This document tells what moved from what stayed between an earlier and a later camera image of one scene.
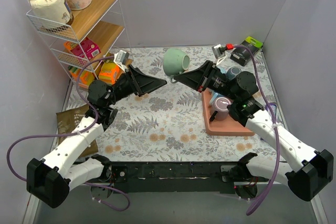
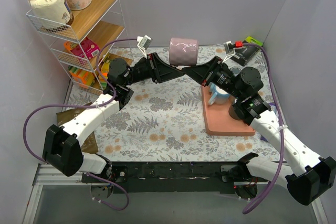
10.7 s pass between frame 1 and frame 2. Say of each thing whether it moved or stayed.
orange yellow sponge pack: stayed
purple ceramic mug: moved
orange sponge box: stayed
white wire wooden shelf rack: stayed
